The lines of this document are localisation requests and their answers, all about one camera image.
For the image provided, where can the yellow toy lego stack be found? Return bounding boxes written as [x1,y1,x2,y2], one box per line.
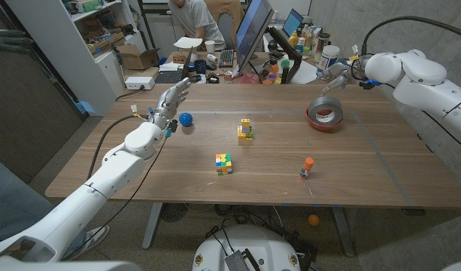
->
[237,118,254,142]

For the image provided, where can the laptop with blue screen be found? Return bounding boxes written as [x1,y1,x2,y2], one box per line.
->
[281,8,305,39]

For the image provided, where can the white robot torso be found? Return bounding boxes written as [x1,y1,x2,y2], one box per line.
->
[192,224,302,271]

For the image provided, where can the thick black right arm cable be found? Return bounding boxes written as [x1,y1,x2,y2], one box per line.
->
[360,15,461,58]

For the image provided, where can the standing person in jeans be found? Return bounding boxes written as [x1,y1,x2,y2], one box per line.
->
[0,150,111,260]

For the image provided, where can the black floor fan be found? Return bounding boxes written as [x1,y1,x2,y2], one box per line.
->
[160,202,189,224]

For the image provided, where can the dark open laptop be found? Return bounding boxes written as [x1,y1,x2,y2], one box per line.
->
[153,47,194,85]

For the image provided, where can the blue spiky ball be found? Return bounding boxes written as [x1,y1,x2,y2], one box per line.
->
[178,111,194,127]

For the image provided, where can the black computer monitor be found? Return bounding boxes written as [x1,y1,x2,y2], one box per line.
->
[235,0,275,75]

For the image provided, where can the colourful puzzle cube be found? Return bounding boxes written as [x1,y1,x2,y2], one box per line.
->
[215,153,233,177]

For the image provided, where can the grey duct tape roll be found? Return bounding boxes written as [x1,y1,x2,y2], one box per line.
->
[307,96,344,128]

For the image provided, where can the white wipes canister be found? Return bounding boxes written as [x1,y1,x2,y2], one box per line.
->
[315,44,341,76]

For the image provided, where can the black keyboard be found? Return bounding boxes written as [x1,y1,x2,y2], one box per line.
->
[218,49,235,69]

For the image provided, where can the white box device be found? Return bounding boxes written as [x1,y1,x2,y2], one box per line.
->
[124,76,156,91]

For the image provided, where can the seated person grey shirt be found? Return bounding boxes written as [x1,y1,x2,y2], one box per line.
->
[166,0,227,52]

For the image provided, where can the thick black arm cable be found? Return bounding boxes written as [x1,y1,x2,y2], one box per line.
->
[86,114,141,180]
[360,15,461,58]

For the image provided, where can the black teleoperation glove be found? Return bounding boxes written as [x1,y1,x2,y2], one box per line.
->
[0,29,38,56]

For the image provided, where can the white shelf unit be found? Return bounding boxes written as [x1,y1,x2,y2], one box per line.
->
[4,0,148,117]

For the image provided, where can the orange glue stick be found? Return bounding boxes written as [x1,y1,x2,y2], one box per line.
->
[299,157,315,181]

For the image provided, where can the open cardboard box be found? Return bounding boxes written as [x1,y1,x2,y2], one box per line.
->
[117,44,161,72]

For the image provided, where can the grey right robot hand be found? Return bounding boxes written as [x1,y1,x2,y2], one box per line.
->
[320,62,367,97]

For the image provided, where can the grey table leg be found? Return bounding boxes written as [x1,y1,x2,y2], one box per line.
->
[330,206,356,258]
[141,202,164,251]

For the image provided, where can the red bowl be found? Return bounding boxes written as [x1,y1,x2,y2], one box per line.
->
[305,108,344,132]

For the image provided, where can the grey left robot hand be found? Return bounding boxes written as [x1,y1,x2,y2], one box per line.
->
[150,78,192,129]

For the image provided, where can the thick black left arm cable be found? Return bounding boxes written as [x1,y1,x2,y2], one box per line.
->
[86,114,141,180]

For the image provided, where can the tan office chair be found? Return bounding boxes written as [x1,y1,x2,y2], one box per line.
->
[204,0,241,50]

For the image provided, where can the white plate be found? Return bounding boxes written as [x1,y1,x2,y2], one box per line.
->
[173,36,204,50]

